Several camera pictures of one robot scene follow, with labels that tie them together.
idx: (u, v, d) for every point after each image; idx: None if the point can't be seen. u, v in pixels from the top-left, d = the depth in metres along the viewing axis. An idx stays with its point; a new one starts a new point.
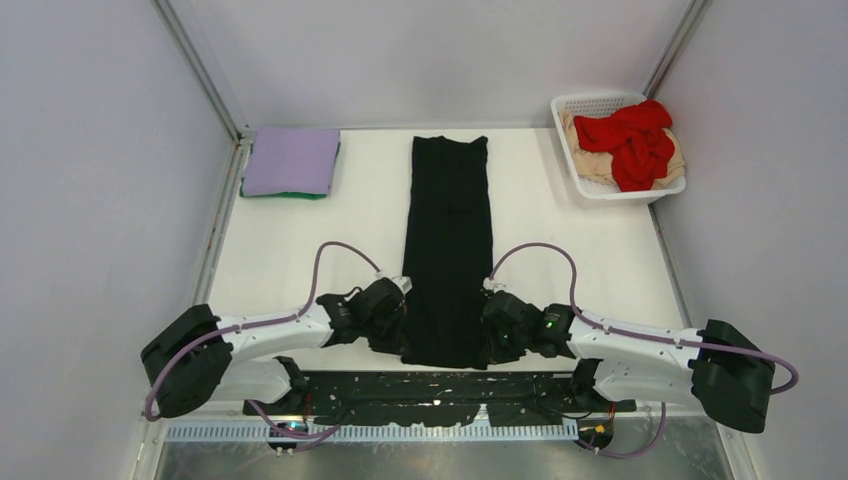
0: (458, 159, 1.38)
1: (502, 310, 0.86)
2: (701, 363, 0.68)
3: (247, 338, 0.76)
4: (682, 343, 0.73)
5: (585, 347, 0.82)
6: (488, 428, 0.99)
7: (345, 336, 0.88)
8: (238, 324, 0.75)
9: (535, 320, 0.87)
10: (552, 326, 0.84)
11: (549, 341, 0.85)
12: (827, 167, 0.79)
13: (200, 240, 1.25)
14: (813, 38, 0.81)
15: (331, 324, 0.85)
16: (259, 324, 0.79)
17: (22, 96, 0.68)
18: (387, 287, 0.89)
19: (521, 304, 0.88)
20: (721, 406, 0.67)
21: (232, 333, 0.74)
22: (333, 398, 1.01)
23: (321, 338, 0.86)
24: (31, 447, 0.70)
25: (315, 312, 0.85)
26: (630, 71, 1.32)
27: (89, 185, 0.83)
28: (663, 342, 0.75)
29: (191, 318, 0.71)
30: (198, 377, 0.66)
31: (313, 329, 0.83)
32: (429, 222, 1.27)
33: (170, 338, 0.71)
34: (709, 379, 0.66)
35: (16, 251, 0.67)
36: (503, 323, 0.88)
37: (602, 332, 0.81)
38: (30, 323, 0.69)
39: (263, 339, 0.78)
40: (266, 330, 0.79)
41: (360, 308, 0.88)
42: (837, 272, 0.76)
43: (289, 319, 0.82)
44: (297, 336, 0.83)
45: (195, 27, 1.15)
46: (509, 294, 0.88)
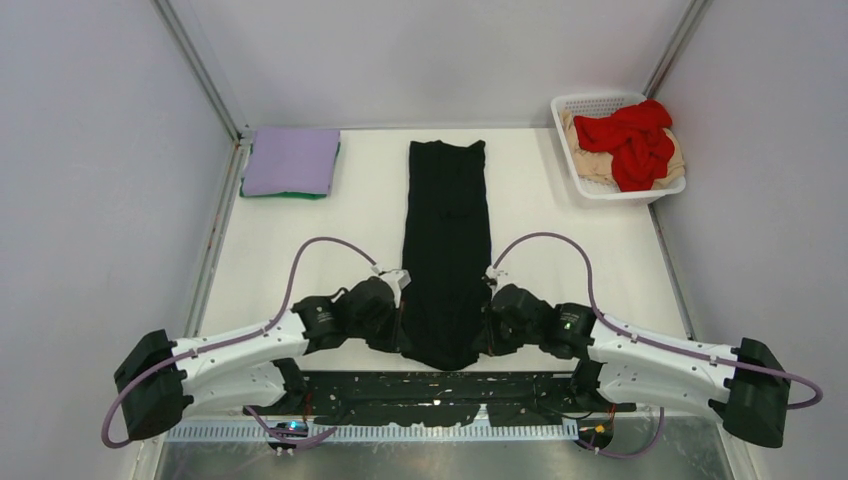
0: (459, 159, 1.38)
1: (516, 307, 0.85)
2: (737, 383, 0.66)
3: (205, 361, 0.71)
4: (717, 360, 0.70)
5: (606, 353, 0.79)
6: (488, 428, 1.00)
7: (326, 343, 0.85)
8: (193, 349, 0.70)
9: (551, 320, 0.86)
10: (570, 327, 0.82)
11: (564, 342, 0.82)
12: (827, 167, 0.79)
13: (200, 240, 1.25)
14: (813, 37, 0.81)
15: (307, 334, 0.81)
16: (219, 345, 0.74)
17: (22, 96, 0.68)
18: (373, 286, 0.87)
19: (536, 301, 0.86)
20: (747, 424, 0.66)
21: (187, 359, 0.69)
22: (332, 398, 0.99)
23: (298, 347, 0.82)
24: (32, 446, 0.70)
25: (287, 322, 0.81)
26: (630, 70, 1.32)
27: (90, 185, 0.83)
28: (698, 358, 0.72)
29: (148, 346, 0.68)
30: (157, 407, 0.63)
31: (284, 342, 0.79)
32: (428, 222, 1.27)
33: (130, 366, 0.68)
34: (746, 400, 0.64)
35: (17, 250, 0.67)
36: (515, 319, 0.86)
37: (628, 340, 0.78)
38: (30, 322, 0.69)
39: (224, 360, 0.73)
40: (228, 349, 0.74)
41: (343, 309, 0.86)
42: (837, 271, 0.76)
43: (256, 335, 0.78)
44: (267, 352, 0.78)
45: (195, 27, 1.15)
46: (524, 289, 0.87)
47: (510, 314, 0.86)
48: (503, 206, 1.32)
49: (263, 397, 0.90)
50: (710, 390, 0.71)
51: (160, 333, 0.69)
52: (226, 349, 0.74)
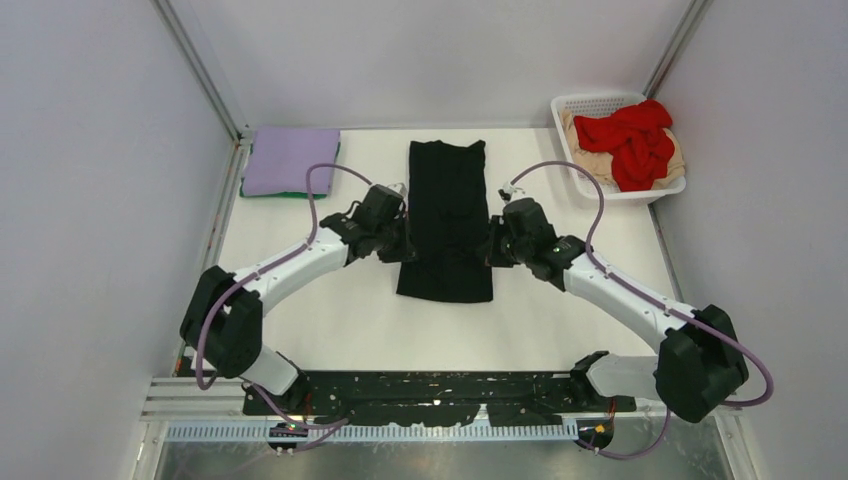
0: (458, 159, 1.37)
1: (521, 216, 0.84)
2: (678, 333, 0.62)
3: (270, 280, 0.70)
4: (670, 310, 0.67)
5: (579, 282, 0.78)
6: (488, 428, 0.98)
7: (363, 248, 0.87)
8: (256, 270, 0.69)
9: (547, 239, 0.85)
10: (558, 252, 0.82)
11: (546, 262, 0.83)
12: (826, 167, 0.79)
13: (200, 240, 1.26)
14: (813, 38, 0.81)
15: (344, 239, 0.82)
16: (275, 264, 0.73)
17: (22, 97, 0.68)
18: (384, 191, 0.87)
19: (543, 219, 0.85)
20: (671, 377, 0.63)
21: (253, 281, 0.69)
22: (333, 398, 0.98)
23: (339, 256, 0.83)
24: (32, 446, 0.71)
25: (325, 235, 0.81)
26: (631, 70, 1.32)
27: (90, 187, 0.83)
28: (653, 303, 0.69)
29: (209, 281, 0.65)
30: (241, 330, 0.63)
31: (328, 252, 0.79)
32: (428, 222, 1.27)
33: (197, 307, 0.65)
34: (676, 349, 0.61)
35: (17, 252, 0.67)
36: (516, 227, 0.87)
37: (601, 273, 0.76)
38: (30, 323, 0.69)
39: (286, 276, 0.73)
40: (283, 267, 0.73)
41: (364, 219, 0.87)
42: (836, 272, 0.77)
43: (301, 250, 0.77)
44: (316, 264, 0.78)
45: (195, 27, 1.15)
46: (536, 203, 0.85)
47: (514, 221, 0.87)
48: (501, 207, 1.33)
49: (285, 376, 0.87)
50: (650, 335, 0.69)
51: (218, 267, 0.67)
52: (283, 267, 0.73)
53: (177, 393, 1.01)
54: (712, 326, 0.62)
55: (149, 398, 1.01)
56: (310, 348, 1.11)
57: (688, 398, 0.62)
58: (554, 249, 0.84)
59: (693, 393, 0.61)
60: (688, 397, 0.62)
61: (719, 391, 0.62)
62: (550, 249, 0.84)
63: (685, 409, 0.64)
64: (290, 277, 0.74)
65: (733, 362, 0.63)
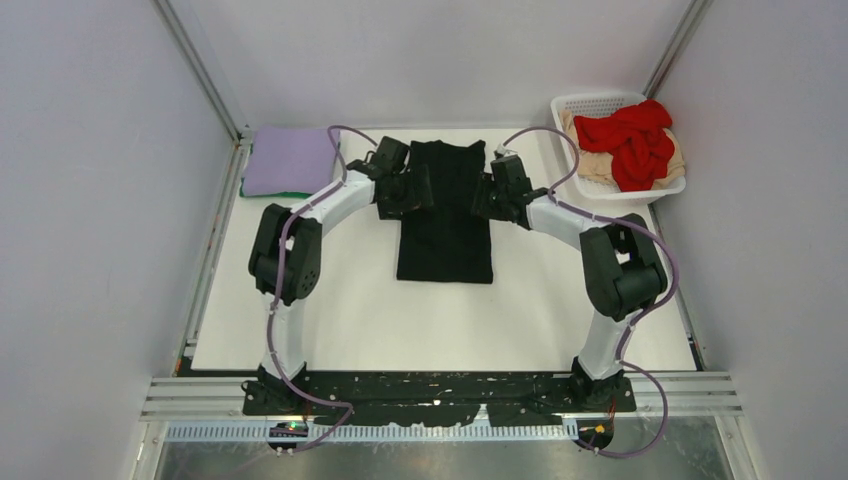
0: (458, 158, 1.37)
1: (504, 166, 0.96)
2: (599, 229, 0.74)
3: (320, 211, 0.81)
4: (596, 218, 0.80)
5: (539, 212, 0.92)
6: (488, 428, 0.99)
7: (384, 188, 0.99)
8: (308, 203, 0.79)
9: (522, 188, 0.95)
10: (526, 195, 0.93)
11: (515, 205, 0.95)
12: (828, 167, 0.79)
13: (200, 240, 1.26)
14: (814, 40, 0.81)
15: (370, 178, 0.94)
16: (322, 198, 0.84)
17: (21, 100, 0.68)
18: (396, 139, 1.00)
19: (522, 172, 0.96)
20: (590, 272, 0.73)
21: (309, 211, 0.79)
22: (333, 398, 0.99)
23: (368, 193, 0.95)
24: (31, 448, 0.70)
25: (353, 175, 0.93)
26: (631, 70, 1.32)
27: (89, 188, 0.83)
28: (584, 216, 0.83)
29: (271, 217, 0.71)
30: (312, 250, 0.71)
31: (360, 187, 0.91)
32: (428, 221, 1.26)
33: (265, 243, 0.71)
34: (592, 238, 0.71)
35: (15, 253, 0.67)
36: (497, 176, 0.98)
37: (552, 203, 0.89)
38: (30, 325, 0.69)
39: (332, 206, 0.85)
40: (330, 200, 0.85)
41: (379, 162, 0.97)
42: (838, 272, 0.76)
43: (339, 187, 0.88)
44: (351, 199, 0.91)
45: (195, 27, 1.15)
46: (519, 157, 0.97)
47: (497, 170, 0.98)
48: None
49: (296, 359, 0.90)
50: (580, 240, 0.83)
51: (272, 206, 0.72)
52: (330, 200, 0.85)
53: (177, 393, 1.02)
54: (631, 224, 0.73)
55: (149, 398, 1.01)
56: (310, 346, 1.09)
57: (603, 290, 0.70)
58: (525, 195, 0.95)
59: (605, 281, 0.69)
60: (603, 288, 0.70)
61: (635, 288, 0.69)
62: (521, 196, 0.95)
63: (604, 304, 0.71)
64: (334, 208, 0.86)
65: (651, 265, 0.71)
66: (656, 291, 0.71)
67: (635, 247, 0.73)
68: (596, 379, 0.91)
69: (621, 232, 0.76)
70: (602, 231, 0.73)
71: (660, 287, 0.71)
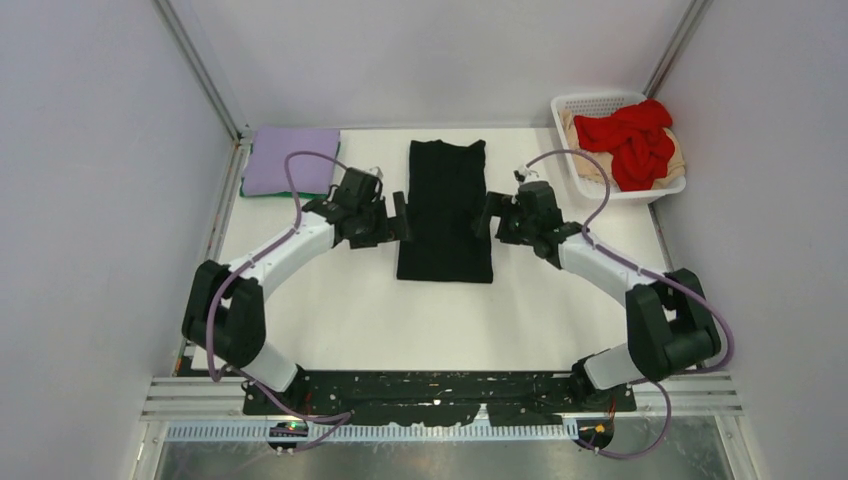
0: (458, 158, 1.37)
1: (533, 196, 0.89)
2: (646, 286, 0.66)
3: (264, 266, 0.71)
4: (642, 270, 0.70)
5: (572, 255, 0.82)
6: (488, 428, 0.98)
7: (349, 226, 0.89)
8: (249, 259, 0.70)
9: (554, 220, 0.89)
10: (556, 231, 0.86)
11: (545, 241, 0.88)
12: (827, 167, 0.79)
13: (200, 240, 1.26)
14: (814, 39, 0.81)
15: (329, 220, 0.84)
16: (268, 250, 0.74)
17: (22, 99, 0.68)
18: (363, 171, 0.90)
19: (553, 203, 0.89)
20: (637, 335, 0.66)
21: (249, 270, 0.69)
22: (333, 398, 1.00)
23: (328, 236, 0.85)
24: (32, 447, 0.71)
25: (310, 219, 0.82)
26: (631, 70, 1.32)
27: (89, 187, 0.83)
28: (628, 266, 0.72)
29: (205, 276, 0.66)
30: (249, 314, 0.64)
31: (315, 233, 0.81)
32: (428, 221, 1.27)
33: (198, 306, 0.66)
34: (641, 299, 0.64)
35: (16, 252, 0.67)
36: (527, 206, 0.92)
37: (589, 246, 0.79)
38: (31, 324, 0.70)
39: (280, 259, 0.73)
40: (277, 253, 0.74)
41: (344, 200, 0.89)
42: (837, 272, 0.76)
43: (290, 234, 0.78)
44: (305, 246, 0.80)
45: (195, 26, 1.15)
46: (550, 186, 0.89)
47: (526, 200, 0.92)
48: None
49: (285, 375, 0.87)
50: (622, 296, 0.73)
51: (209, 261, 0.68)
52: (277, 252, 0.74)
53: (177, 393, 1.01)
54: (683, 284, 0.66)
55: (149, 398, 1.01)
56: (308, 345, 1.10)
57: (652, 355, 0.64)
58: (555, 230, 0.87)
59: (656, 346, 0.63)
60: (651, 353, 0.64)
61: (685, 353, 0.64)
62: (552, 230, 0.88)
63: (650, 368, 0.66)
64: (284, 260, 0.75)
65: (702, 327, 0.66)
66: (707, 353, 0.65)
67: (685, 304, 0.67)
68: (600, 389, 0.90)
69: (669, 287, 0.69)
70: (650, 288, 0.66)
71: (711, 350, 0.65)
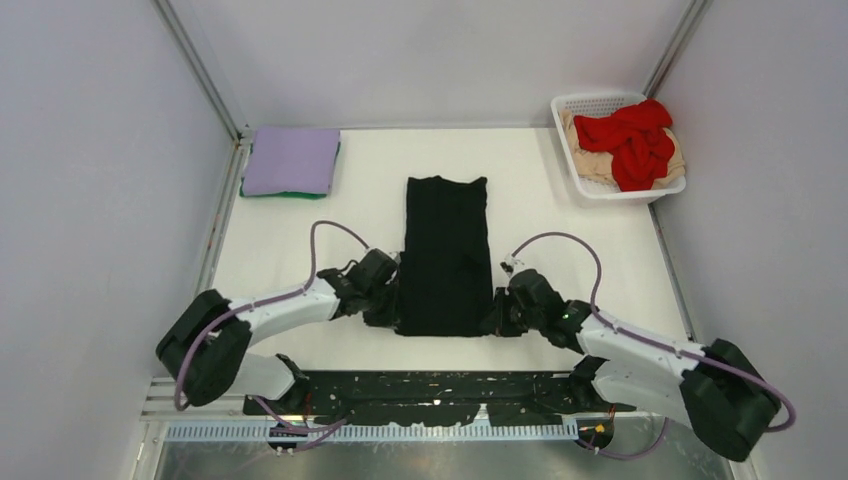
0: (458, 195, 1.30)
1: (528, 288, 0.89)
2: (694, 372, 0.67)
3: (262, 314, 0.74)
4: (682, 352, 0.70)
5: (593, 342, 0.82)
6: (488, 428, 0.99)
7: (350, 306, 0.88)
8: (250, 302, 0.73)
9: (557, 308, 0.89)
10: (566, 318, 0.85)
11: (561, 331, 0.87)
12: (827, 167, 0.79)
13: (200, 240, 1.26)
14: (812, 39, 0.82)
15: (338, 293, 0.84)
16: (270, 300, 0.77)
17: (23, 98, 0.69)
18: (382, 255, 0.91)
19: (549, 289, 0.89)
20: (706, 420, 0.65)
21: (246, 312, 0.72)
22: (333, 398, 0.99)
23: (327, 309, 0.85)
24: (32, 446, 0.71)
25: (320, 284, 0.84)
26: (631, 70, 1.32)
27: (88, 184, 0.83)
28: (664, 349, 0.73)
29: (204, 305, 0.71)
30: (228, 356, 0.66)
31: (321, 299, 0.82)
32: (425, 266, 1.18)
33: (184, 329, 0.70)
34: (697, 389, 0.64)
35: (16, 249, 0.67)
36: (525, 299, 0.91)
37: (610, 330, 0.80)
38: (31, 321, 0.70)
39: (278, 313, 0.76)
40: (277, 306, 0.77)
41: (358, 278, 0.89)
42: (837, 272, 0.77)
43: (296, 293, 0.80)
44: (309, 308, 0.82)
45: (195, 27, 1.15)
46: (541, 274, 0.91)
47: (522, 293, 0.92)
48: (517, 205, 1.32)
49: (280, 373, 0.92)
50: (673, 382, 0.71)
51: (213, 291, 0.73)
52: (276, 305, 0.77)
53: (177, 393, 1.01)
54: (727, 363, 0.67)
55: (149, 398, 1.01)
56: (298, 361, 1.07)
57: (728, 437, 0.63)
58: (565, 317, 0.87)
59: (729, 431, 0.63)
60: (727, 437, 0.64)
61: (757, 426, 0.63)
62: (561, 319, 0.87)
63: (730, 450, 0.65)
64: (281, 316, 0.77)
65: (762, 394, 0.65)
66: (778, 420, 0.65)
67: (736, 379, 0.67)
68: (609, 399, 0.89)
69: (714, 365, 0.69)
70: (699, 375, 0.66)
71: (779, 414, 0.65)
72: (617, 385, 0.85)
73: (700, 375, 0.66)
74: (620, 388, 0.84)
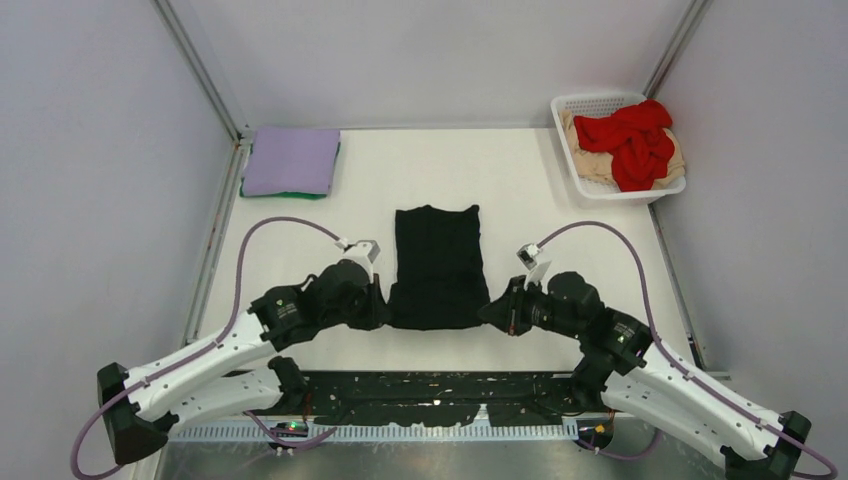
0: (450, 226, 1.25)
1: (578, 303, 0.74)
2: (776, 451, 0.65)
3: (159, 389, 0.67)
4: (766, 426, 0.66)
5: (650, 379, 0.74)
6: (488, 428, 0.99)
7: (294, 336, 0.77)
8: (142, 380, 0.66)
9: (605, 324, 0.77)
10: (621, 339, 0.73)
11: (611, 352, 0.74)
12: (827, 166, 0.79)
13: (200, 240, 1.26)
14: (812, 38, 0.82)
15: (268, 335, 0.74)
16: (170, 368, 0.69)
17: (24, 97, 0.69)
18: (343, 271, 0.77)
19: (597, 300, 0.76)
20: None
21: (139, 391, 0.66)
22: (333, 398, 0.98)
23: (265, 348, 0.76)
24: (31, 447, 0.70)
25: (242, 324, 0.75)
26: (631, 70, 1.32)
27: (88, 185, 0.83)
28: (744, 415, 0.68)
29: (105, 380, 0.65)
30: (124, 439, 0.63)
31: (241, 350, 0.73)
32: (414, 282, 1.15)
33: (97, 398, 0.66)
34: (777, 469, 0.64)
35: (17, 248, 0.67)
36: (571, 313, 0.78)
37: (680, 374, 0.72)
38: (31, 319, 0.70)
39: (183, 380, 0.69)
40: (179, 372, 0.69)
41: (312, 298, 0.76)
42: (837, 271, 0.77)
43: (210, 348, 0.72)
44: (229, 363, 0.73)
45: (195, 27, 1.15)
46: (591, 285, 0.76)
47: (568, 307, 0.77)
48: (517, 205, 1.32)
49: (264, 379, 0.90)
50: (742, 447, 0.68)
51: (116, 364, 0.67)
52: (180, 371, 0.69)
53: None
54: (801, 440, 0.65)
55: None
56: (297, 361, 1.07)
57: None
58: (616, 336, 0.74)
59: None
60: None
61: None
62: (611, 338, 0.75)
63: None
64: (189, 382, 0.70)
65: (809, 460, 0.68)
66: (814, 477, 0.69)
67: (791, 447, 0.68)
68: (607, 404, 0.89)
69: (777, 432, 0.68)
70: (778, 452, 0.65)
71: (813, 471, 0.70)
72: (633, 404, 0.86)
73: (779, 453, 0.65)
74: (638, 409, 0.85)
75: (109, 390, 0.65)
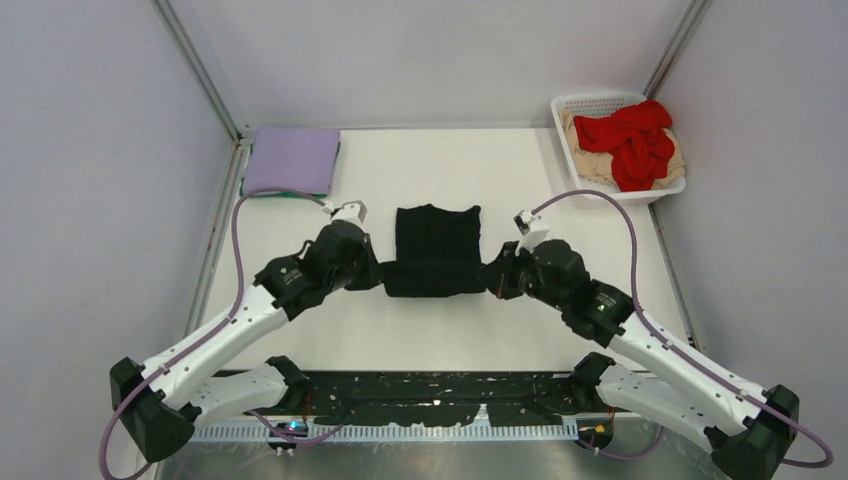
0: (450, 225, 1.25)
1: (561, 268, 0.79)
2: (756, 423, 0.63)
3: (180, 373, 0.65)
4: (745, 396, 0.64)
5: (630, 350, 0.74)
6: (488, 428, 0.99)
7: (305, 300, 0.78)
8: (162, 366, 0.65)
9: (588, 294, 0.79)
10: (601, 307, 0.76)
11: (591, 322, 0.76)
12: (827, 166, 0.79)
13: (200, 240, 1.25)
14: (812, 39, 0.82)
15: (280, 302, 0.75)
16: (188, 352, 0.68)
17: (23, 97, 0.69)
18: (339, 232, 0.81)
19: (582, 269, 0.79)
20: (747, 460, 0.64)
21: (161, 378, 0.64)
22: (333, 398, 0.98)
23: (279, 317, 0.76)
24: (31, 447, 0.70)
25: (253, 296, 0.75)
26: (632, 70, 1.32)
27: (88, 186, 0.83)
28: (724, 386, 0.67)
29: (121, 374, 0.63)
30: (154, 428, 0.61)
31: (256, 321, 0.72)
32: None
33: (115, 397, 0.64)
34: (756, 441, 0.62)
35: (16, 249, 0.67)
36: (555, 281, 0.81)
37: (659, 343, 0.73)
38: (31, 320, 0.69)
39: (201, 362, 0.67)
40: (197, 354, 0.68)
41: (316, 262, 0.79)
42: (837, 272, 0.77)
43: (223, 325, 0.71)
44: (245, 337, 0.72)
45: (194, 27, 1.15)
46: (578, 255, 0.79)
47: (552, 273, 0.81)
48: (517, 205, 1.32)
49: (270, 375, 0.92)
50: (722, 420, 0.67)
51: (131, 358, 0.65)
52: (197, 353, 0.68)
53: None
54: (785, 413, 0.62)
55: None
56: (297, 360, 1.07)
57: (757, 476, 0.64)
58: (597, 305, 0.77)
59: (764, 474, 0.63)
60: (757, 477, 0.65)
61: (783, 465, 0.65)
62: (593, 307, 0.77)
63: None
64: (209, 362, 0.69)
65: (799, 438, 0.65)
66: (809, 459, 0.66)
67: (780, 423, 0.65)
68: (602, 397, 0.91)
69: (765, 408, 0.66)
70: (759, 424, 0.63)
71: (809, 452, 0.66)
72: (624, 395, 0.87)
73: (759, 425, 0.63)
74: (628, 399, 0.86)
75: (127, 384, 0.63)
